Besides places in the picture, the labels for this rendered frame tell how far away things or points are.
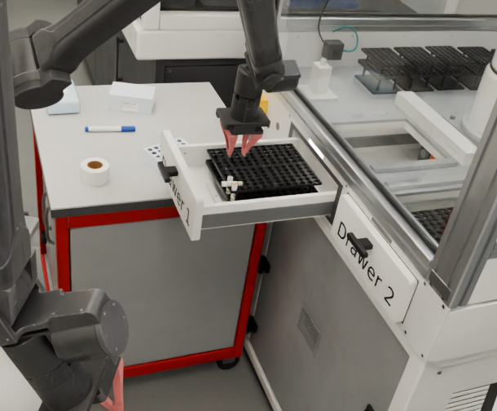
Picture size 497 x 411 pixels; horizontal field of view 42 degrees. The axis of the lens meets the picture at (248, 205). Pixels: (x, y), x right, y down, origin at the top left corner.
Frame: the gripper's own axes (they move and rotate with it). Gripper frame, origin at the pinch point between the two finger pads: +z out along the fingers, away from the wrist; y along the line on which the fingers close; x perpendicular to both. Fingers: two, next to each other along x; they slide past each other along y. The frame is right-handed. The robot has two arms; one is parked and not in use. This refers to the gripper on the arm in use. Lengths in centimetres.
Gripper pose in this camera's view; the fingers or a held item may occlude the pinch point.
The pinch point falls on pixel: (236, 152)
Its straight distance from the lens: 141.4
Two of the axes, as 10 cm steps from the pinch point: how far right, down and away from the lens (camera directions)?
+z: -1.7, 7.8, 6.0
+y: -9.3, 0.8, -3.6
